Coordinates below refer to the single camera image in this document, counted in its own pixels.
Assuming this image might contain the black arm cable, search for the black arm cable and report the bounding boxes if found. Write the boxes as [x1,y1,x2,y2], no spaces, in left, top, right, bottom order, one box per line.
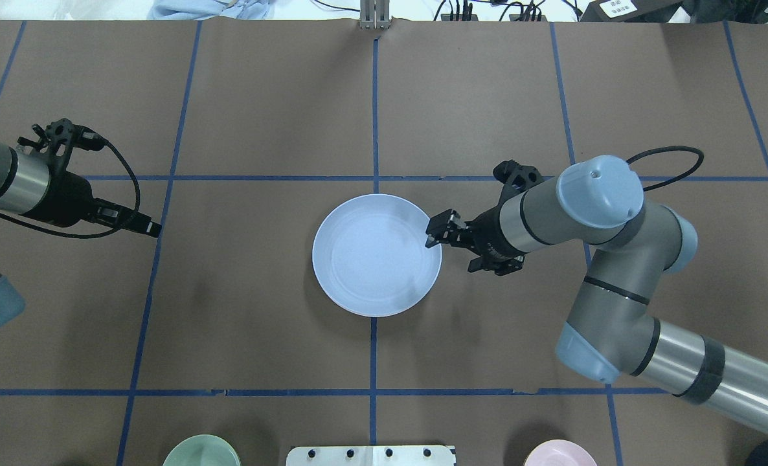
[0,133,142,240]
[625,146,705,192]

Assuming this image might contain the aluminium frame post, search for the aluminium frame post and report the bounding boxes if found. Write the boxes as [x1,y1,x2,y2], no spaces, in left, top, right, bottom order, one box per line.
[359,0,392,30]

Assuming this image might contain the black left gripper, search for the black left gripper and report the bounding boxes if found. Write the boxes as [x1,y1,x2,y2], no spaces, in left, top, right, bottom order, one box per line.
[19,118,162,238]

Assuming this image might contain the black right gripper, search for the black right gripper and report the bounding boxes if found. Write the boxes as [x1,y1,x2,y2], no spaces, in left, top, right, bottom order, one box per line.
[425,160,544,276]

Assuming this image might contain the light blue cloth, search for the light blue cloth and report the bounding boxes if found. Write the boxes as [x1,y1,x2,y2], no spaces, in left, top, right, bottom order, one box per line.
[146,1,273,21]

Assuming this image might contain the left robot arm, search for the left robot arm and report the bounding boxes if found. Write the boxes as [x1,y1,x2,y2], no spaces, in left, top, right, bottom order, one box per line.
[0,118,162,239]

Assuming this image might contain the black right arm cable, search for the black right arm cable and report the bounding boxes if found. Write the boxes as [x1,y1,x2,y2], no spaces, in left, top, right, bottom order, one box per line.
[625,146,705,192]

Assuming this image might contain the pink bowl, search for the pink bowl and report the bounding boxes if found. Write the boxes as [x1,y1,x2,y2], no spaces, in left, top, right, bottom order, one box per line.
[523,439,597,466]

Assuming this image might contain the green bowl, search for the green bowl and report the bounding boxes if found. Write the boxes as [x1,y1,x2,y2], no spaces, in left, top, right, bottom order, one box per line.
[162,434,242,465]

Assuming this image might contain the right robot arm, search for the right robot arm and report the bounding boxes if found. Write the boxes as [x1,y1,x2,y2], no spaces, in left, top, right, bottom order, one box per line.
[425,155,768,434]

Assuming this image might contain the light blue plate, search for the light blue plate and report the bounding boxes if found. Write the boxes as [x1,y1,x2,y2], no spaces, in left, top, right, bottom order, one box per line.
[311,194,442,318]

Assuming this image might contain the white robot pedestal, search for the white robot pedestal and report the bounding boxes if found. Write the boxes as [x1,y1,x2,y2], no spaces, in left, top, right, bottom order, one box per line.
[285,445,458,465]

